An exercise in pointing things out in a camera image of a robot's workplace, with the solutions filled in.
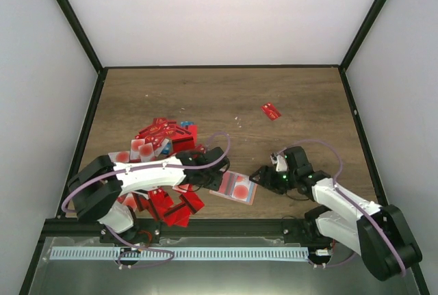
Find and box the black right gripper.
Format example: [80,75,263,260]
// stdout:
[250,166,298,195]

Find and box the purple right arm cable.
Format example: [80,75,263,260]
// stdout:
[273,138,408,277]

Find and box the blue card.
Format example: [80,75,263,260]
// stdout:
[180,121,194,127]

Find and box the black enclosure frame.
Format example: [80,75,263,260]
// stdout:
[16,0,438,295]

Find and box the lone red VIP card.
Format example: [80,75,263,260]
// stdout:
[261,102,281,120]

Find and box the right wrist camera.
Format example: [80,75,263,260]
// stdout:
[270,153,288,172]

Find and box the pile of red cards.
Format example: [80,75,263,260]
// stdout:
[108,118,206,227]

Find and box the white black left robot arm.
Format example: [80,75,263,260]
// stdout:
[63,146,230,243]

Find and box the light blue slotted cable duct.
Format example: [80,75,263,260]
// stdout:
[49,246,309,261]

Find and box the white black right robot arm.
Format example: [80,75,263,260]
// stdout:
[249,146,423,281]

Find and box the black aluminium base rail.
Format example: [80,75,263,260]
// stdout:
[41,218,333,246]

